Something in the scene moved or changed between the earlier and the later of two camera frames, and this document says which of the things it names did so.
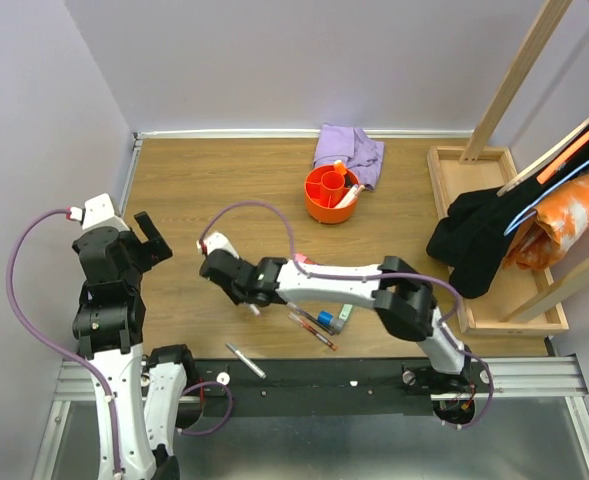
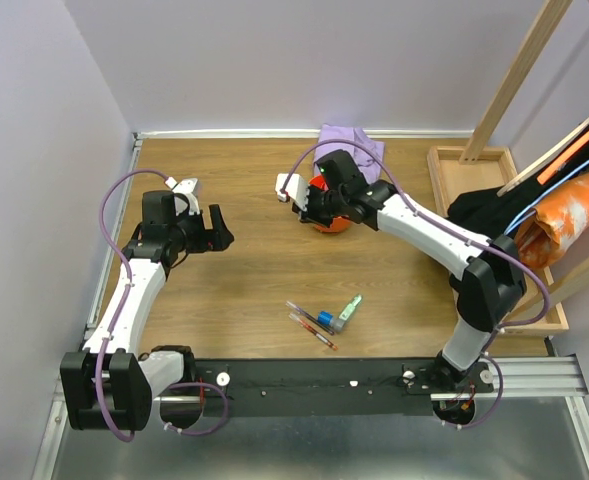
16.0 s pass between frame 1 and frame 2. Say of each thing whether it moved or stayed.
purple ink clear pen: stayed
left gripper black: moved
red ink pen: stayed
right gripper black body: moved
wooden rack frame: stayed
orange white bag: stayed
